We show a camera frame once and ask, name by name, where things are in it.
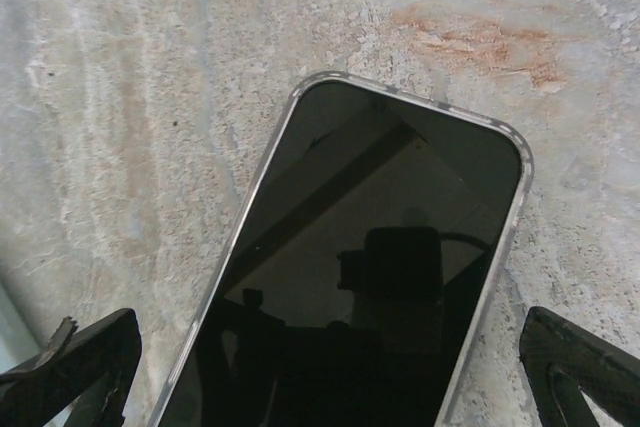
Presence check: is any light blue phone case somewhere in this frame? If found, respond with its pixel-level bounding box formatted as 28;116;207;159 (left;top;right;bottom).
0;279;44;383

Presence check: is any black smartphone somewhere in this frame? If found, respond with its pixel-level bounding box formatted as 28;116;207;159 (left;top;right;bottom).
159;80;525;427
144;70;535;427

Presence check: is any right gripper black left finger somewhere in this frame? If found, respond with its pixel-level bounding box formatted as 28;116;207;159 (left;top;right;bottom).
0;307;141;427

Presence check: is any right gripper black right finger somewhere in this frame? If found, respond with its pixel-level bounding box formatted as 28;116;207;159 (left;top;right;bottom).
518;305;640;427

